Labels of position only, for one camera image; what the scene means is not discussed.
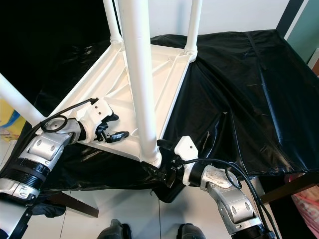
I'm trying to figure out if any white plastic table top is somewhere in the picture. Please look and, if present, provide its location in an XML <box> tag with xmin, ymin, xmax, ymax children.
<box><xmin>51</xmin><ymin>40</ymin><xmax>198</xmax><ymax>168</ymax></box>

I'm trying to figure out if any white plastic table leg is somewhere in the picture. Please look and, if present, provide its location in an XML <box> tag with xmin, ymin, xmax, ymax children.
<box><xmin>0</xmin><ymin>74</ymin><xmax>49</xmax><ymax>128</ymax></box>
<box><xmin>102</xmin><ymin>0</ymin><xmax>124</xmax><ymax>45</ymax></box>
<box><xmin>116</xmin><ymin>0</ymin><xmax>163</xmax><ymax>168</ymax></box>
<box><xmin>183</xmin><ymin>0</ymin><xmax>204</xmax><ymax>64</ymax></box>

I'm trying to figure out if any grey right robot foot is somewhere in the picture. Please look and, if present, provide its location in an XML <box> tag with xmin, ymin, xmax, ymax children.
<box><xmin>176</xmin><ymin>223</ymin><xmax>208</xmax><ymax>239</ymax></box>

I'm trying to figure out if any grey robot foot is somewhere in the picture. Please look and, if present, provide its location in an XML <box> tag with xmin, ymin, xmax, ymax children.
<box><xmin>96</xmin><ymin>223</ymin><xmax>134</xmax><ymax>239</ymax></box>
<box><xmin>176</xmin><ymin>223</ymin><xmax>208</xmax><ymax>239</ymax></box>

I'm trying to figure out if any grey left robot foot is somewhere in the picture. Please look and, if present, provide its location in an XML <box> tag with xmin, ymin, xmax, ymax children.
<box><xmin>96</xmin><ymin>223</ymin><xmax>134</xmax><ymax>239</ymax></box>

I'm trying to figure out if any brown wooden table leg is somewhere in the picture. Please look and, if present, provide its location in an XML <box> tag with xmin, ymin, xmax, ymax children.
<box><xmin>258</xmin><ymin>171</ymin><xmax>319</xmax><ymax>205</ymax></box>
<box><xmin>46</xmin><ymin>192</ymin><xmax>100</xmax><ymax>219</ymax></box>

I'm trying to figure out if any yellow cardboard box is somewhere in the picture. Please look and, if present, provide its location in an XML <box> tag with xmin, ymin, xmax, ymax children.
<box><xmin>0</xmin><ymin>99</ymin><xmax>21</xmax><ymax>128</ymax></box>

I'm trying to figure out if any black door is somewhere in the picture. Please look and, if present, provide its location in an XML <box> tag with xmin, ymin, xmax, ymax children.
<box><xmin>0</xmin><ymin>0</ymin><xmax>115</xmax><ymax>108</ymax></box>

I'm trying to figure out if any pink plastic bag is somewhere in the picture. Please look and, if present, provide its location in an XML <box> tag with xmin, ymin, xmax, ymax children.
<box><xmin>286</xmin><ymin>173</ymin><xmax>319</xmax><ymax>223</ymax></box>

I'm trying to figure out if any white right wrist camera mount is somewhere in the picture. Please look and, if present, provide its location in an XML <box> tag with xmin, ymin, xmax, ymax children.
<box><xmin>173</xmin><ymin>135</ymin><xmax>203</xmax><ymax>187</ymax></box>

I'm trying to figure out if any brown board white frame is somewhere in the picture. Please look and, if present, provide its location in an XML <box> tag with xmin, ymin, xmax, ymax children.
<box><xmin>310</xmin><ymin>47</ymin><xmax>319</xmax><ymax>76</ymax></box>

